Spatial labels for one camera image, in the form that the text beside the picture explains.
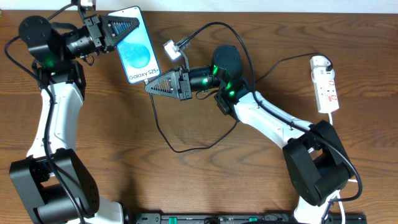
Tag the white power strip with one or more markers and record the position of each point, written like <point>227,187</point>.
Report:
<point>325,90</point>

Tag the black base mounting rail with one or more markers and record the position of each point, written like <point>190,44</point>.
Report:
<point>156,218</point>

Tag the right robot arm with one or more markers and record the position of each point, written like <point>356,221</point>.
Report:
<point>317,163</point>

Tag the blue Galaxy smartphone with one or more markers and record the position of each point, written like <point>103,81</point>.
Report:
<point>136,51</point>

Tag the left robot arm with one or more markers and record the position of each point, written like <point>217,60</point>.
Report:
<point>52,182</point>

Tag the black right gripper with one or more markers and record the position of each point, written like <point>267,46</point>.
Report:
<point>184,84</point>

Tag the white USB charger adapter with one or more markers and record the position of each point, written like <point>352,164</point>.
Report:
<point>321,61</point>

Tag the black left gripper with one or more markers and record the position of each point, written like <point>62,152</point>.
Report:
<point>96,33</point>

